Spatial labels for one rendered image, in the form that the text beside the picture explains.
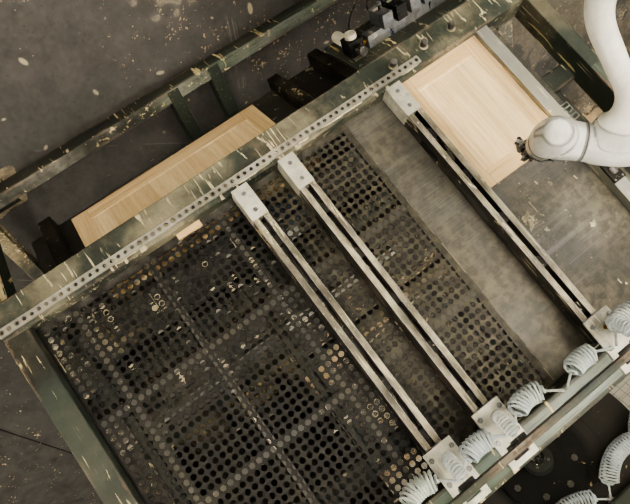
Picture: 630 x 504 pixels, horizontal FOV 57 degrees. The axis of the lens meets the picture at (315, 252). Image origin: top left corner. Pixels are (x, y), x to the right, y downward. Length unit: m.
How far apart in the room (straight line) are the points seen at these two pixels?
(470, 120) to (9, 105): 1.74
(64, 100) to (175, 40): 0.52
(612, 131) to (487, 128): 0.63
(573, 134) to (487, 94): 0.69
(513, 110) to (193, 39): 1.36
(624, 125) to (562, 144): 0.15
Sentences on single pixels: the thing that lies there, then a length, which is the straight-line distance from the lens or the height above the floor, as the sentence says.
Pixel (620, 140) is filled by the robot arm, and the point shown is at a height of 1.71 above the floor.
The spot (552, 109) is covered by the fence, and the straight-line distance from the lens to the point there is 2.25.
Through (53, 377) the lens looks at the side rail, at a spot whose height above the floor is 1.05.
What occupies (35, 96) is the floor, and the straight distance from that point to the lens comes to 2.59.
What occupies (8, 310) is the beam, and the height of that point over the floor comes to 0.84.
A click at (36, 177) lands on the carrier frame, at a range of 2.52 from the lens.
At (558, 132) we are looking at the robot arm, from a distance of 1.59.
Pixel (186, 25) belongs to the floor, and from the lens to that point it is 2.67.
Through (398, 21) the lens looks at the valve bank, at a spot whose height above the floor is 0.74.
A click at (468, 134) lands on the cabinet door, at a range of 2.13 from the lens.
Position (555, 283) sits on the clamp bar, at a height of 1.65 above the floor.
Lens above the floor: 2.39
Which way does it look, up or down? 41 degrees down
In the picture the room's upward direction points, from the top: 135 degrees clockwise
